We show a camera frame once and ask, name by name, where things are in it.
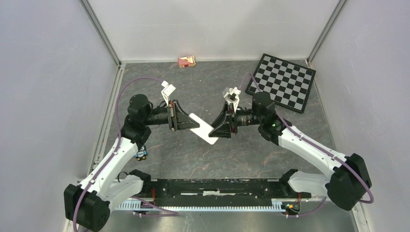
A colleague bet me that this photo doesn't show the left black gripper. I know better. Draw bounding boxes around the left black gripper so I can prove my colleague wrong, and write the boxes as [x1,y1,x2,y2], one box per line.
[143,100,200,131]

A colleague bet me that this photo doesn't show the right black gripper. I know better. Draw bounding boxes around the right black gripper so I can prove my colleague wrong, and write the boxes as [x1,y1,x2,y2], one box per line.
[208,101,263,139]

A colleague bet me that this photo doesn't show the white remote red buttons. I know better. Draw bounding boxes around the white remote red buttons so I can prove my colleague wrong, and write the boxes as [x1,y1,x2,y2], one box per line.
[189,113,218,145]

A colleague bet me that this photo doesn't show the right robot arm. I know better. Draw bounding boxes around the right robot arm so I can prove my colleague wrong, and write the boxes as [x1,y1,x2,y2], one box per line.
[208,92,375,211]

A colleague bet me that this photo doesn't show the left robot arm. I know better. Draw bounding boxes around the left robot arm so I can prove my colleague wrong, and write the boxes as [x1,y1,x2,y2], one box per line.
[63,94,200,232]

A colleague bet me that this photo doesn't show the blue owl toy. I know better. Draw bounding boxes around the blue owl toy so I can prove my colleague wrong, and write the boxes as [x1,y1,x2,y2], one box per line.
[135,145,147,161]

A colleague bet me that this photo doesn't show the red yellow small box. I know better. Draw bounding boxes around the red yellow small box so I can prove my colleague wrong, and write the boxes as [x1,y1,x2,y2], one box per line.
[178,56,196,68]

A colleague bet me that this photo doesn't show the black white chessboard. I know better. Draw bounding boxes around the black white chessboard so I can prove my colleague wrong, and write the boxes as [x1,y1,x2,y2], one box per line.
[245,54,316,114]

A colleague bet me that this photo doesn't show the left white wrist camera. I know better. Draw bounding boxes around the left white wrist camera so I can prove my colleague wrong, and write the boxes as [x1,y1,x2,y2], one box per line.
[161,81,176,106]

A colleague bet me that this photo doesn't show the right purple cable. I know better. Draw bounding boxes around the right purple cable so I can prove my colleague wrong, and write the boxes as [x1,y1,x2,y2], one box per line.
[238,72,375,218]

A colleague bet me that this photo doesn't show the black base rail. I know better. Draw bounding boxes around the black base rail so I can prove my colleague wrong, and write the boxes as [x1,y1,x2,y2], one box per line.
[136,178,311,207]

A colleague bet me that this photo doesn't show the white cable duct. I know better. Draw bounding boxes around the white cable duct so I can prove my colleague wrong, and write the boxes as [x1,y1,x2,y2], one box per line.
[115,198,300,213]

